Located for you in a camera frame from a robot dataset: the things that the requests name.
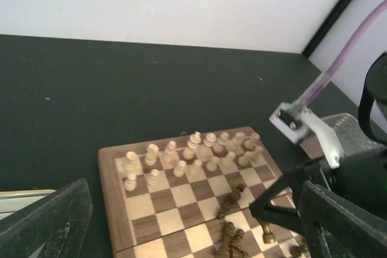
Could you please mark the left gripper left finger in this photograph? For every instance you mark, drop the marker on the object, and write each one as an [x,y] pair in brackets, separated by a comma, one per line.
[58,223]

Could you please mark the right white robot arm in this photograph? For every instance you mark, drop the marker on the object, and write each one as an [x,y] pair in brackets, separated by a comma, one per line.
[358,176]

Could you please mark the pink rimmed metal tray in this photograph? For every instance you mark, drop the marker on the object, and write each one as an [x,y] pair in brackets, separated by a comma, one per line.
[349,133]

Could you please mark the row of white chess pieces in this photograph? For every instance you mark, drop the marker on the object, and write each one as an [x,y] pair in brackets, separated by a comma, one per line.
[215,162]

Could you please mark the dark lying queen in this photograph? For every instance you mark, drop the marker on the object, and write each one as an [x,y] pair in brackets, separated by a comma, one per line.
[232,198]

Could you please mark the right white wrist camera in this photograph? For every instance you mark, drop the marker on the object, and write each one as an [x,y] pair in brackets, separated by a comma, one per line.
[297,122]

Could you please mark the pile of dark chess pieces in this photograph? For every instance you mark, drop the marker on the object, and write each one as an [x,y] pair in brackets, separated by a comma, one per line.
[237,241]

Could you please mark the wooden chess board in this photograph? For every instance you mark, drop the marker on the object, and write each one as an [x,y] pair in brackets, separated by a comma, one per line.
[165,223]

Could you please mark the gold rimmed metal tray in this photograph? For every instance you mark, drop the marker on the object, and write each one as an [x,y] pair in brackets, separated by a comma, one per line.
[13,201]

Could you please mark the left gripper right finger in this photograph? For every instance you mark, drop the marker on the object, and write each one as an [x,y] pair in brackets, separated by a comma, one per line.
[335,227]

